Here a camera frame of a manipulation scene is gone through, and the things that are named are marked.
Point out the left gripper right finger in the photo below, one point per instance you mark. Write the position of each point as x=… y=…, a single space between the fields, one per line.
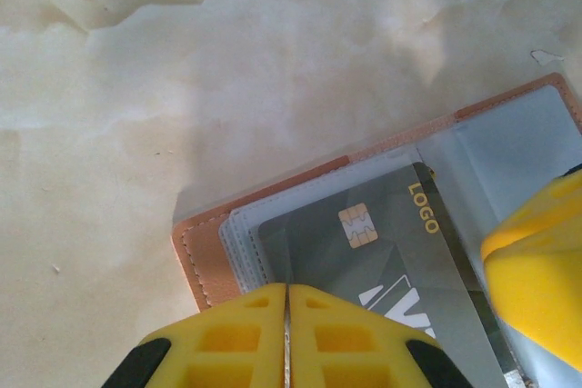
x=354 y=347

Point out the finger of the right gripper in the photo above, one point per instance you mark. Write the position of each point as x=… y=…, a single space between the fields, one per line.
x=541 y=270

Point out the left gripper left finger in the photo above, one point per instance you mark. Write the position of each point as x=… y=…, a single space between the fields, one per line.
x=218 y=342

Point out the dark grey LOGO credit card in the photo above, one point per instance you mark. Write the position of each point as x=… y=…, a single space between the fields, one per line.
x=364 y=270

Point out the brown leather card holder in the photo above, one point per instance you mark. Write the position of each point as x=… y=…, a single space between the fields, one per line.
x=204 y=251

